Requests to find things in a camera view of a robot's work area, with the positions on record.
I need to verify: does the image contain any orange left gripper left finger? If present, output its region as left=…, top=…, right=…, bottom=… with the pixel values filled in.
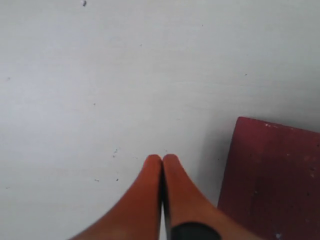
left=72, top=154, right=162, bottom=240

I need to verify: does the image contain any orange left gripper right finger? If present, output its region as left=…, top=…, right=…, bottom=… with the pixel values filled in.
left=162, top=154, right=259, bottom=240

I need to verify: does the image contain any red brick raised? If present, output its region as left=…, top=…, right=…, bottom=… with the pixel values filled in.
left=217, top=117, right=320, bottom=240

